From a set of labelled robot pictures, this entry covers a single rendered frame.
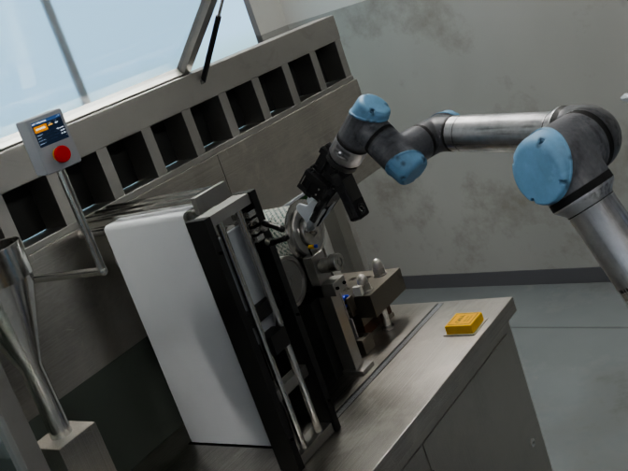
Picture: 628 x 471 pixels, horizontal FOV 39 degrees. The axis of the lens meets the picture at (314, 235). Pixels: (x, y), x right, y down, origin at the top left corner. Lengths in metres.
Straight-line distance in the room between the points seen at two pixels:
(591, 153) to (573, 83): 2.71
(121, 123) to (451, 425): 1.02
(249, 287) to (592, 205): 0.66
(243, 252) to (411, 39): 2.93
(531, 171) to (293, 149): 1.20
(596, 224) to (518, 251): 3.16
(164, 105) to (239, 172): 0.30
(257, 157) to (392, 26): 2.23
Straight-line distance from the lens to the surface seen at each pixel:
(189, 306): 1.88
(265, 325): 1.79
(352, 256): 3.06
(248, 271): 1.76
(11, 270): 1.58
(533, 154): 1.52
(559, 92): 4.28
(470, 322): 2.14
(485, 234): 4.73
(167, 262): 1.86
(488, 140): 1.78
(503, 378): 2.27
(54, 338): 1.98
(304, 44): 2.76
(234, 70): 2.48
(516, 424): 2.33
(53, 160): 1.63
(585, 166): 1.52
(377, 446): 1.81
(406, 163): 1.79
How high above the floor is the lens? 1.77
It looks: 15 degrees down
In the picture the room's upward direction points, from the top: 19 degrees counter-clockwise
